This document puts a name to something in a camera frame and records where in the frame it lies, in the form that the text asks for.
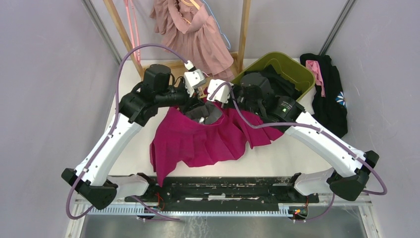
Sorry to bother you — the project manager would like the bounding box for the magenta pleated skirt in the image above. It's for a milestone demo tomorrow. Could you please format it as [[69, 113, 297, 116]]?
[[149, 102, 283, 186]]

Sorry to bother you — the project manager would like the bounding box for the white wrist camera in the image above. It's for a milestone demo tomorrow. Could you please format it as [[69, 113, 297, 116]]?
[[207, 79, 233, 104], [183, 69, 206, 98]]

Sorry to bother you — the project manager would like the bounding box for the wooden clothes rack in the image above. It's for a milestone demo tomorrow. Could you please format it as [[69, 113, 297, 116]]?
[[103, 0, 251, 77]]

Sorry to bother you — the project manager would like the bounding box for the pink plastic hanger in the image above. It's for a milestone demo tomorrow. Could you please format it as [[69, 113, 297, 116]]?
[[124, 0, 140, 48]]

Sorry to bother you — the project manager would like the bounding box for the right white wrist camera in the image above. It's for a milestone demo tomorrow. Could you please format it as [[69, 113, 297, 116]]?
[[207, 79, 233, 104]]

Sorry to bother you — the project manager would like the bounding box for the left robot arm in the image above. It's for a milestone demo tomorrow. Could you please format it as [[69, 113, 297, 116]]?
[[61, 64, 206, 210]]

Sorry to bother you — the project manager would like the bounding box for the black pleated skirt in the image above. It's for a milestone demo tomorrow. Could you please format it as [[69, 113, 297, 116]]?
[[255, 65, 302, 100]]

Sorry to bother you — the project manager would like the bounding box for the black garment pile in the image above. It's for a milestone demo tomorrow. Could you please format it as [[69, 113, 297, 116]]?
[[300, 53, 348, 138]]

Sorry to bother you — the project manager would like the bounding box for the light pink skirt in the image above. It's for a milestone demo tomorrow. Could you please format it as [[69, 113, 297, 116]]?
[[150, 0, 234, 81]]

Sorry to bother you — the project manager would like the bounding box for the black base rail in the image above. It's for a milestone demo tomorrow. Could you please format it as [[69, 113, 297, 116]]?
[[139, 175, 319, 212]]

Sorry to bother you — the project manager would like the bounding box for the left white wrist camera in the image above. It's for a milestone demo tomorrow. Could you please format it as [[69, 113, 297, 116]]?
[[183, 69, 206, 98]]

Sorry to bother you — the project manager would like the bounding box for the light blue hanger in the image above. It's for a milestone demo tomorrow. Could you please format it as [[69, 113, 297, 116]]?
[[202, 0, 231, 50]]

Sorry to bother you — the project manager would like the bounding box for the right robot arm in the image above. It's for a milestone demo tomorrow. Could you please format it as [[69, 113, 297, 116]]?
[[230, 73, 379, 202]]

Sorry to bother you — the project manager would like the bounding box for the pink cloth on pile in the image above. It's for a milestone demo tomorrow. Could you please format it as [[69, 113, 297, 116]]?
[[305, 60, 326, 98]]

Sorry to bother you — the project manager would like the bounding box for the olive green plastic basket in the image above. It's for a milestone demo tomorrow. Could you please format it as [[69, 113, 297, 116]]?
[[232, 52, 315, 102]]

